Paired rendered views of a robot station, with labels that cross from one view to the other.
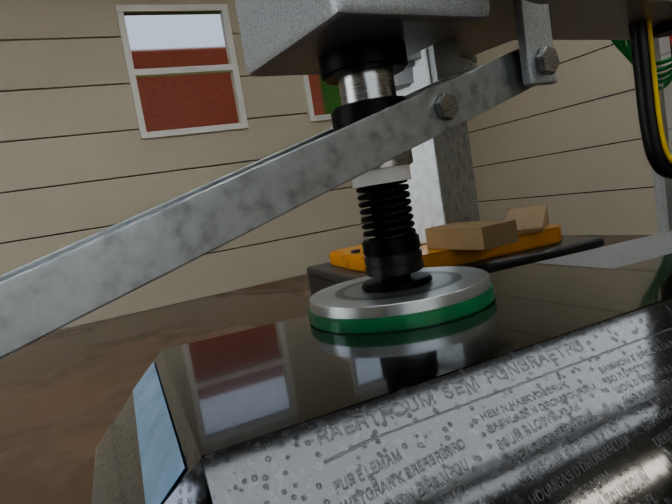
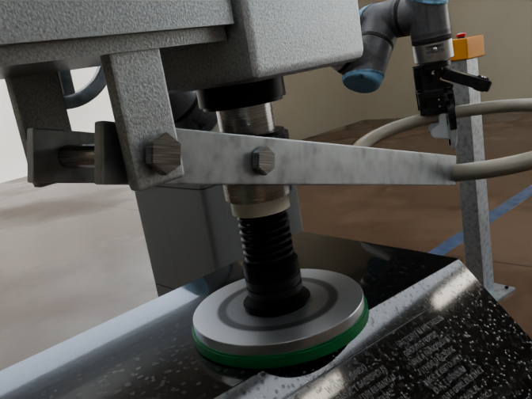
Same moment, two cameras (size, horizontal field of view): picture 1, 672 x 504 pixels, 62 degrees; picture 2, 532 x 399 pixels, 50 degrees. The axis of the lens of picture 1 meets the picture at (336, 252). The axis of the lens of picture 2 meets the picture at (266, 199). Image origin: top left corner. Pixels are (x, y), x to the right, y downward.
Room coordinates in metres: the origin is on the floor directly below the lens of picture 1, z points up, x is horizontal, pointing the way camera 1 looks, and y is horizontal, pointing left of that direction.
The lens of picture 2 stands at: (1.28, -0.26, 1.12)
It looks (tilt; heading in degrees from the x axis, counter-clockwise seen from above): 14 degrees down; 162
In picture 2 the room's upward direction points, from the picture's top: 10 degrees counter-clockwise
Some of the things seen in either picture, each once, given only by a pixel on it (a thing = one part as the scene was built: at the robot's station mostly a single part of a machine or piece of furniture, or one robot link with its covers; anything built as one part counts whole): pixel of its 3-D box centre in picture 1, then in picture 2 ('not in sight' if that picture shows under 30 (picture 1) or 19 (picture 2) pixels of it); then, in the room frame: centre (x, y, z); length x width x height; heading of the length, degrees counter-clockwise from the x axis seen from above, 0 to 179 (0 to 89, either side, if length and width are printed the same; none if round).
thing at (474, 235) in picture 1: (469, 235); not in sight; (1.28, -0.31, 0.81); 0.20 x 0.10 x 0.05; 27
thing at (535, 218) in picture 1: (524, 219); not in sight; (1.43, -0.49, 0.80); 0.20 x 0.10 x 0.05; 154
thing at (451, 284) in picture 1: (398, 289); (278, 305); (0.66, -0.07, 0.82); 0.21 x 0.21 x 0.01
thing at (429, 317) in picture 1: (398, 292); (278, 309); (0.66, -0.07, 0.82); 0.22 x 0.22 x 0.04
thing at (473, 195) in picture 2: not in sight; (471, 171); (-0.61, 1.24, 0.54); 0.20 x 0.20 x 1.09; 19
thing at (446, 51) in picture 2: not in sight; (433, 52); (0.13, 0.58, 1.07); 0.10 x 0.09 x 0.05; 150
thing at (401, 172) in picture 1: (379, 168); (259, 195); (0.66, -0.07, 0.97); 0.07 x 0.07 x 0.04
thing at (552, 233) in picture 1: (436, 244); not in sight; (1.53, -0.28, 0.76); 0.49 x 0.49 x 0.05; 19
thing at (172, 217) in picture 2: not in sight; (230, 271); (-0.57, 0.16, 0.43); 0.50 x 0.50 x 0.85; 24
